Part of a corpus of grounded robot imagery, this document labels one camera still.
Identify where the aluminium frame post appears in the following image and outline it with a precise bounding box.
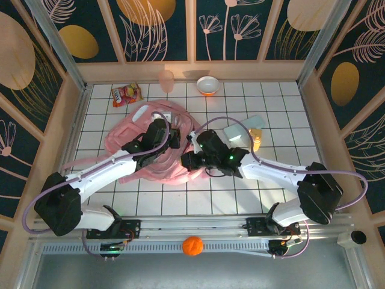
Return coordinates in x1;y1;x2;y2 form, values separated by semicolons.
297;0;353;90
25;0;88;93

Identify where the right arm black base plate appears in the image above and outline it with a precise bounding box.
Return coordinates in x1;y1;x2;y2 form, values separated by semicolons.
246;217;301;237

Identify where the slotted grey cable tray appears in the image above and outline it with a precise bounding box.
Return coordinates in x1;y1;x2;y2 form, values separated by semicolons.
40;240;273;257

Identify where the left aluminium frame post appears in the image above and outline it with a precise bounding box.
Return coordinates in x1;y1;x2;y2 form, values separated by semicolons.
25;0;88;93

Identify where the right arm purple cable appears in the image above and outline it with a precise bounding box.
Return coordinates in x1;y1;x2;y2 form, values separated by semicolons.
192;116;369;260

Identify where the orange bowl white inside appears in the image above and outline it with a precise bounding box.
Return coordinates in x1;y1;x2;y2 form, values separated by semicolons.
196;76;220;97

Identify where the beige corner camera box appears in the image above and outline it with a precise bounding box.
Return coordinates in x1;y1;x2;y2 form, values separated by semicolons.
336;230;368;249

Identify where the pink translucent plastic cup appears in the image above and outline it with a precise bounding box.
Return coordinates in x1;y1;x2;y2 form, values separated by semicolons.
158;70;175;93

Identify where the orange ball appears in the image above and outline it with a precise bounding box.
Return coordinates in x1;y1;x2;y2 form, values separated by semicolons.
182;236;205;256

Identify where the pink school backpack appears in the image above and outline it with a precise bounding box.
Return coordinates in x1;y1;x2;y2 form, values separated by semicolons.
61;101;208;186

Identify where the yellow glue bottle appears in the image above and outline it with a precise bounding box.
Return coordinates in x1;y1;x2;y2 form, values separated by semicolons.
248;128;264;153

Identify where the aluminium mounting rail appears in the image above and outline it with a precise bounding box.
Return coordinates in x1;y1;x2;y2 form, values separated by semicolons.
29;213;353;240

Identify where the light blue pencil box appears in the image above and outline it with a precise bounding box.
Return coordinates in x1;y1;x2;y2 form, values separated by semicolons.
223;114;265;142

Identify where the right aluminium frame post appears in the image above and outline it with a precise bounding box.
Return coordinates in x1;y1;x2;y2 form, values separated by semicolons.
297;0;353;90

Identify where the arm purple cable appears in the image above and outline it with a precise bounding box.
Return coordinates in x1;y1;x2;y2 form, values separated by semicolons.
23;111;169;260
192;116;369;260

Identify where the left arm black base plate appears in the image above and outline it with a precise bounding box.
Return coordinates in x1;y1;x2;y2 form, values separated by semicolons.
86;219;141;240

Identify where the colourful candy snack bag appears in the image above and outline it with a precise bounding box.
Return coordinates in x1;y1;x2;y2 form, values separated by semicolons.
110;83;144;108

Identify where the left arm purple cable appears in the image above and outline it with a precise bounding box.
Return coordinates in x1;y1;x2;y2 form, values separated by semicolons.
23;111;169;260

